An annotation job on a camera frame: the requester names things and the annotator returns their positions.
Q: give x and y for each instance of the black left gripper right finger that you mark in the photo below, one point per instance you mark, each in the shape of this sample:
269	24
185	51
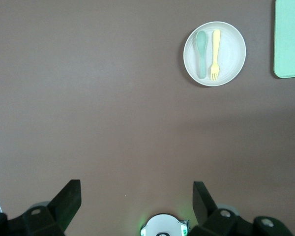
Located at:
206	211

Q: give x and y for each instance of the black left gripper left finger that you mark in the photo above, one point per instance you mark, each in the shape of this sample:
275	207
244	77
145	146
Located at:
64	209

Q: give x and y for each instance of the green plastic spoon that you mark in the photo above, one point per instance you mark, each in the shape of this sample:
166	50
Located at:
202	61

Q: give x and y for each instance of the round beige plate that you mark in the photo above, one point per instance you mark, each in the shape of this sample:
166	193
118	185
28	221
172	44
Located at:
233	54

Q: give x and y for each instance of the yellow plastic fork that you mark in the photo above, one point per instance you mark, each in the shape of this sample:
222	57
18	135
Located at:
215	49

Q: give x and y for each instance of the light green rectangular tray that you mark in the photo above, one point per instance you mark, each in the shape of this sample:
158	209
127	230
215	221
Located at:
290	37

